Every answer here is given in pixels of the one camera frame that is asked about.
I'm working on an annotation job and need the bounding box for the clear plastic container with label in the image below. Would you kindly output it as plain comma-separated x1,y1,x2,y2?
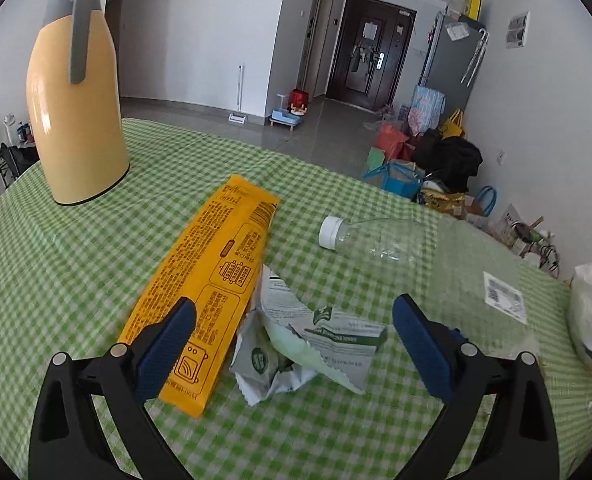
416,217,544,361

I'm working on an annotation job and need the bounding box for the blue woven bag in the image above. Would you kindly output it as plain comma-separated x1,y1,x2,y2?
362,160,424,200

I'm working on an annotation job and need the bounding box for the blue handled bag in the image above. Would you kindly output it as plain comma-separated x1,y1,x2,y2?
468,185,498,228

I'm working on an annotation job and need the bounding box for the white wall panel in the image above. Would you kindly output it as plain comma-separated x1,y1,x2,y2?
506,11,532,49

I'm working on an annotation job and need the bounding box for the yellow snack packet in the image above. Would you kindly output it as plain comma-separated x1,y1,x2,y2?
117,174,280,418

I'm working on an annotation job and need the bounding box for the clear plastic bottle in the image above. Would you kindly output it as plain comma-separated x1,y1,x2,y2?
319,215,427,267

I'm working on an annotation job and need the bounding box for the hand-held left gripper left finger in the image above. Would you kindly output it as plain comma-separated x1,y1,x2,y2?
28,296,197,480

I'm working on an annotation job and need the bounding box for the white folded umbrella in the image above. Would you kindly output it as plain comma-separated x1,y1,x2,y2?
460,30,490,87

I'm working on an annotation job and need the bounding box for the red paper bag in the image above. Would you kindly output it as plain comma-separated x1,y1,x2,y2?
373,124,411,163

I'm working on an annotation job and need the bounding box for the blue pink patterned bag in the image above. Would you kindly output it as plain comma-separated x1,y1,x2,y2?
408,85,446,136

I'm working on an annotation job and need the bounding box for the interior room door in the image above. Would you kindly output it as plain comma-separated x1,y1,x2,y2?
298,0,337,96

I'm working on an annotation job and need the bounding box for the dark brown entrance door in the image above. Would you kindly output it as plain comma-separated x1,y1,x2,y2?
326,0,417,111

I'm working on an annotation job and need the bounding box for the yellow box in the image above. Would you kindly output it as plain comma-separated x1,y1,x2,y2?
446,0,483,20

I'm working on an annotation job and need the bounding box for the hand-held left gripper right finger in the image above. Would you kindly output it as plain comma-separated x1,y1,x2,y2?
392,294,561,480

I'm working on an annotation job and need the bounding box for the yellow thermos jug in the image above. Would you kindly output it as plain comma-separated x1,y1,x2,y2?
26,0,130,207

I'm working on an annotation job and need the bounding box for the green paper bag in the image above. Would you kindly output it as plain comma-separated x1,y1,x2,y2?
366,147,387,176

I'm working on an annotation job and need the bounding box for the green white torn wrapper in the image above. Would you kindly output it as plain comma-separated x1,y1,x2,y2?
229,262,389,407

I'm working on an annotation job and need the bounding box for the blue white pet feeder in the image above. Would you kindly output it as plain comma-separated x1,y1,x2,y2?
270,94,304,130

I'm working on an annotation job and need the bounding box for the yellow tote bag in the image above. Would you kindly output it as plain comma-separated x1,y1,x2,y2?
441,109,467,138

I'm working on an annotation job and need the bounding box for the white mop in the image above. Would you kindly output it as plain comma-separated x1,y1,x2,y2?
229,64,249,125

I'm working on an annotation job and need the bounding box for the grey refrigerator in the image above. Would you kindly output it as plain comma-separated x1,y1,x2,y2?
418,10,489,121

